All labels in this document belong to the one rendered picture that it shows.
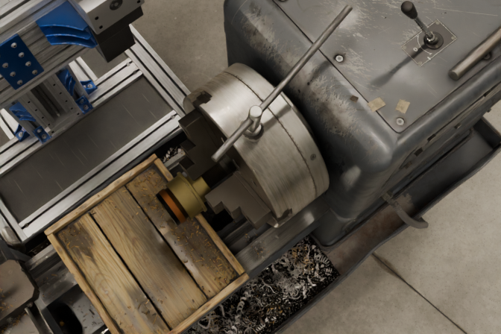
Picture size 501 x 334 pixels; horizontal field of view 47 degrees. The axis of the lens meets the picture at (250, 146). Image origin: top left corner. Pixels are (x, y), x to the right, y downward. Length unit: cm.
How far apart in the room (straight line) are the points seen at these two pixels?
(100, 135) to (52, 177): 22
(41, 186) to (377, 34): 143
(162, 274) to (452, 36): 77
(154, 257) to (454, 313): 130
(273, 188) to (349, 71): 25
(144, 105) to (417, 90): 133
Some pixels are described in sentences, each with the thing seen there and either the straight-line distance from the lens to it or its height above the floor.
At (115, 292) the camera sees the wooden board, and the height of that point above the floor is 89.
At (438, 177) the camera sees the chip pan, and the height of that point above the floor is 54.
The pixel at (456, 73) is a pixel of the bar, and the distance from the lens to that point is 105.
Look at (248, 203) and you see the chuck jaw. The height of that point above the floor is 111.
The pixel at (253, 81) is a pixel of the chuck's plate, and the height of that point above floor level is 123.
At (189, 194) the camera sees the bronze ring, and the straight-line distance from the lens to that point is 108.
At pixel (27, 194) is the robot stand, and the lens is 217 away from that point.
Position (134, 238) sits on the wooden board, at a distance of 132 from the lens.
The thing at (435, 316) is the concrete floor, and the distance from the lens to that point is 226.
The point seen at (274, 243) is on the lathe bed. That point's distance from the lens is 132.
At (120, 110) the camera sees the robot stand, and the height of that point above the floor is 21.
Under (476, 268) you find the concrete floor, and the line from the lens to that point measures 233.
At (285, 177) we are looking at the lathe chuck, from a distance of 101.
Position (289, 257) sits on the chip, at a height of 57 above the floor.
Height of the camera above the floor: 216
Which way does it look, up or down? 70 degrees down
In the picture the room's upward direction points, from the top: 1 degrees counter-clockwise
